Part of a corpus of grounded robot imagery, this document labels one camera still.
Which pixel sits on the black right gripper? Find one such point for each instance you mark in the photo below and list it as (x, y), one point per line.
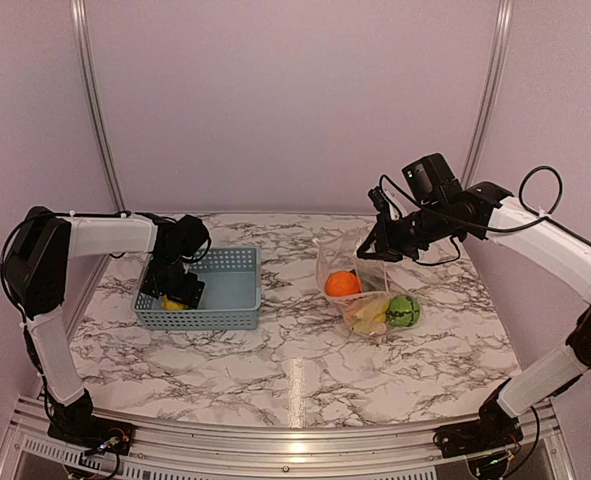
(385, 244)

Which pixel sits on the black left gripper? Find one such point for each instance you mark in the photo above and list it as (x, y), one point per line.
(188, 294)

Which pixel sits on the yellow toy lemon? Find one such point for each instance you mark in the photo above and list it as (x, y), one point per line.
(171, 305)

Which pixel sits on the clear zip top bag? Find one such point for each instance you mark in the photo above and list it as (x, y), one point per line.
(339, 254)

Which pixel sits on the orange toy fruit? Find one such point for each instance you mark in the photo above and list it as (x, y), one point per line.
(342, 284)

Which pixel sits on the yellow toy bananas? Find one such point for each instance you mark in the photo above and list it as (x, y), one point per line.
(368, 316)

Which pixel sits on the green toy pepper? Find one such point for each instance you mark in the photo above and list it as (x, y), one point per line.
(368, 281)

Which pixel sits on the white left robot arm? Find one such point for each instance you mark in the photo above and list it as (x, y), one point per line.
(33, 274)

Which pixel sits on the grey plastic basket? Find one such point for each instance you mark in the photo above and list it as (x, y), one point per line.
(230, 300)

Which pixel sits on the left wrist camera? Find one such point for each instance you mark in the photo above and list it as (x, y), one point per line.
(188, 240)

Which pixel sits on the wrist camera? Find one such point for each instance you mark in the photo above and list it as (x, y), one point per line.
(430, 179)
(188, 240)

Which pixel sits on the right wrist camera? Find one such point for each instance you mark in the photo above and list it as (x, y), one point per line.
(430, 179)

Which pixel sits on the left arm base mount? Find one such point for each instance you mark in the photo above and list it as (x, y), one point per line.
(99, 435)

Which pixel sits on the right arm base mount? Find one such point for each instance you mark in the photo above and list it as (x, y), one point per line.
(469, 438)

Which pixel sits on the aluminium front rail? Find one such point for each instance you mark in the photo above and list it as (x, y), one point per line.
(167, 449)

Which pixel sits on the right aluminium frame post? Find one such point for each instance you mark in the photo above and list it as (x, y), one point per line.
(490, 91)

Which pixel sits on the aluminium frame post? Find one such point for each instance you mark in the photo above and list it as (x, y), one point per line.
(490, 91)
(90, 86)

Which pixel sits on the left aluminium frame post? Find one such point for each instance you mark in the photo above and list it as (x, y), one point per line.
(90, 86)

